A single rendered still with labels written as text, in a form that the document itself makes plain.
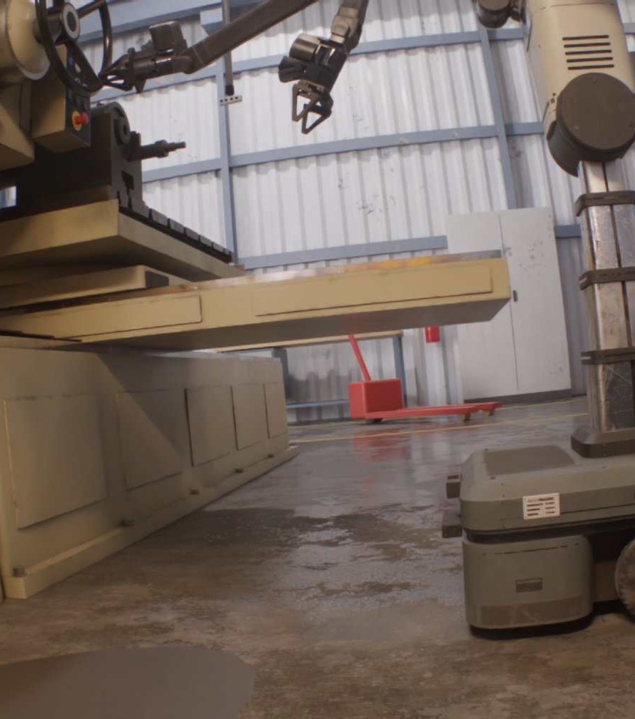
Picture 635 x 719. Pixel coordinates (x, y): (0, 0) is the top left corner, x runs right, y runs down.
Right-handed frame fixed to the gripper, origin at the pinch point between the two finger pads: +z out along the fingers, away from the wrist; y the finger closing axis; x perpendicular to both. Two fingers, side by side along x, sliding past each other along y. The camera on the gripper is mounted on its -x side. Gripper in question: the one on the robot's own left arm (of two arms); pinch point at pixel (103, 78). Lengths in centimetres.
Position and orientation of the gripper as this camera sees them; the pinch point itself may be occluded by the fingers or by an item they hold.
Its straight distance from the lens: 184.2
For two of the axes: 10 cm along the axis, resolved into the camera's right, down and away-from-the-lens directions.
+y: -1.9, -5.7, -8.0
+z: -9.8, 0.9, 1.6
